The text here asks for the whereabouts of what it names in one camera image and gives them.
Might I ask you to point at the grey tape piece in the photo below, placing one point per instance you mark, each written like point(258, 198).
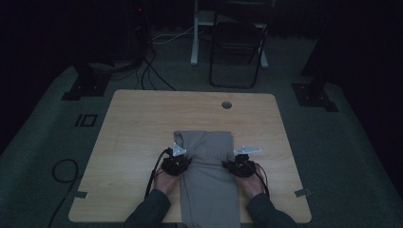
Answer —
point(81, 194)
point(302, 192)

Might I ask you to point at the black folding chair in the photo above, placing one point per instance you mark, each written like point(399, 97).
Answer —
point(239, 38)

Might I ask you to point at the person's right hand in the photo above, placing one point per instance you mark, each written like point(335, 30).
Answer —
point(252, 186)

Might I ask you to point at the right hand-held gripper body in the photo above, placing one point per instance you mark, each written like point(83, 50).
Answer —
point(244, 166)

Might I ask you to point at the grey table grommet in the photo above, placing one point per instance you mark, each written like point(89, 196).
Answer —
point(226, 105)

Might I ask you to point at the dark equipment tower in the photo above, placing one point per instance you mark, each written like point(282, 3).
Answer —
point(126, 31)

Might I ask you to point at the black stand with base plate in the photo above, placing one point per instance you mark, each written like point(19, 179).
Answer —
point(313, 95)
point(85, 85)

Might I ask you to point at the grey pants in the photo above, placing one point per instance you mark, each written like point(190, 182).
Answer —
point(209, 183)

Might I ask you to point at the person's left hand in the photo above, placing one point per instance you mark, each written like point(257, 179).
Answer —
point(166, 183)

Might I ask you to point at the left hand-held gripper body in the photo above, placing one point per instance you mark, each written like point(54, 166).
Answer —
point(174, 166)

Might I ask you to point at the white desk frame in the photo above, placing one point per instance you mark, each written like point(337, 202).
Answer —
point(195, 47)

